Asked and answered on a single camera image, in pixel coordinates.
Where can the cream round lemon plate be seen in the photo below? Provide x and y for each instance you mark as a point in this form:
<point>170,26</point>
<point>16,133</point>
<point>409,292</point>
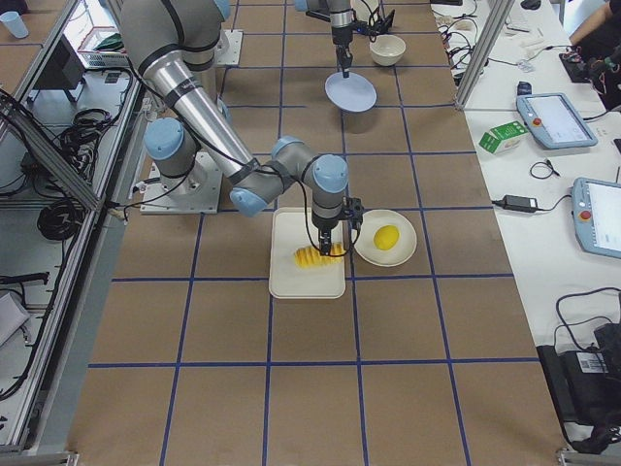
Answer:
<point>403,251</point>

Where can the far blue teach pendant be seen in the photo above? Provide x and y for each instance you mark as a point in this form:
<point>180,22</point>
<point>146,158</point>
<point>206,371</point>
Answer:
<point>554,122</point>

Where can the ridged bread loaf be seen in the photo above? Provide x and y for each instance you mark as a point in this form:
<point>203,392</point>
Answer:
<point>310,256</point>

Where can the near blue teach pendant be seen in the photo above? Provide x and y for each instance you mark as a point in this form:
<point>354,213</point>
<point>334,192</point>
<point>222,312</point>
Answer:
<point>596,216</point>

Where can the blue teach pendant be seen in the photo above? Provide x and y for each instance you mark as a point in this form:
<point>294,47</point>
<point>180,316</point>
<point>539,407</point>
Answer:
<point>596,216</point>
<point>554,122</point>

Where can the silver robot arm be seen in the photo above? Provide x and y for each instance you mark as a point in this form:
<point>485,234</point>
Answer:
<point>170,42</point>
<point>321,9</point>

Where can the green white carton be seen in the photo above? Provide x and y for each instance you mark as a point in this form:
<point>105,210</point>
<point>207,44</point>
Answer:
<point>503,137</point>

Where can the yellow lemon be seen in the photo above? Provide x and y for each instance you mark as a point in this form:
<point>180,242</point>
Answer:
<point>386,237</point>

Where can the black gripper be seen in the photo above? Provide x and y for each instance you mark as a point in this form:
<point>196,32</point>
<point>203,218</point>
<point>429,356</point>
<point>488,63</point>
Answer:
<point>343,39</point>
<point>324,229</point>

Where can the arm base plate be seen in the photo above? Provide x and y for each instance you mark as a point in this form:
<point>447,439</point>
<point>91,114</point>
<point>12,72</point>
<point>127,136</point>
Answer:
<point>227,52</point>
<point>199,192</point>

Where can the black power adapter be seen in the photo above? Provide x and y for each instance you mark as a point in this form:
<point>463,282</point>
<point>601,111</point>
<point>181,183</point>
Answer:
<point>517,203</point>

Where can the aluminium frame post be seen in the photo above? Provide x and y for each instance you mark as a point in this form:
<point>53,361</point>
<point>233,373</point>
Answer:
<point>482,49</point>

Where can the blue plastic cup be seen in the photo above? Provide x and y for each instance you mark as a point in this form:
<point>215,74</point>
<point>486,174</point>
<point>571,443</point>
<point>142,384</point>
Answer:
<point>14,23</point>

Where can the cream bowl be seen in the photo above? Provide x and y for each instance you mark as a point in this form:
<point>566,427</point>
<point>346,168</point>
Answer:
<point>387,50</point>

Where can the blue plate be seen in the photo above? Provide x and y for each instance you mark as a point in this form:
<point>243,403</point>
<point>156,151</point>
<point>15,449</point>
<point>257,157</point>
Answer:
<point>354,94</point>

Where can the white rectangular tray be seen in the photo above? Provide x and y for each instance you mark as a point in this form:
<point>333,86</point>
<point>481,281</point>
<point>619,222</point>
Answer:
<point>289,281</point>

